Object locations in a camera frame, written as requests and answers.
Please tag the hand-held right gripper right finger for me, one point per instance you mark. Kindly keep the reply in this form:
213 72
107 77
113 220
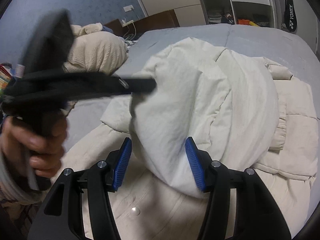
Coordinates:
196 166

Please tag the cream fleece blanket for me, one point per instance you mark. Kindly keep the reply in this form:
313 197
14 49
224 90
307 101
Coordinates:
100 50

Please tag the person's left hand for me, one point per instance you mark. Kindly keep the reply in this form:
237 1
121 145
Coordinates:
32 145

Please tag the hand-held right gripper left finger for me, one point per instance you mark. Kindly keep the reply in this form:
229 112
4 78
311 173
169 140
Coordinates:
122 166

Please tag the white hooded jacket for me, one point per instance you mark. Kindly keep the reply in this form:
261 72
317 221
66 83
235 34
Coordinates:
200 92

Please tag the colourful books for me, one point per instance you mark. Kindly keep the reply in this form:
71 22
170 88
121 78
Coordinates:
5 78

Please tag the bed with grey sheet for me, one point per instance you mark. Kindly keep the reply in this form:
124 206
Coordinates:
200 32

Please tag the orange toy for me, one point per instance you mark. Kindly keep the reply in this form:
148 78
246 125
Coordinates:
247 22

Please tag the black racket bag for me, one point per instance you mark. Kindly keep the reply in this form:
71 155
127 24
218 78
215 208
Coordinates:
290 15

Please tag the stack of folded clothes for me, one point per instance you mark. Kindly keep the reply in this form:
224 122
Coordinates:
214 17

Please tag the brown wooden headboard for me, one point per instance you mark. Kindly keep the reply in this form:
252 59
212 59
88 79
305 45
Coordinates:
155 21

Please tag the open wardrobe shelf unit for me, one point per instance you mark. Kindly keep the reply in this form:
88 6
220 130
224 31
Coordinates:
215 2

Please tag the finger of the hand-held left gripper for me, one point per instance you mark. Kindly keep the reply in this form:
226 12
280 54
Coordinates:
120 85

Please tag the white wall socket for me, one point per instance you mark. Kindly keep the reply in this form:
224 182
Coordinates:
129 8

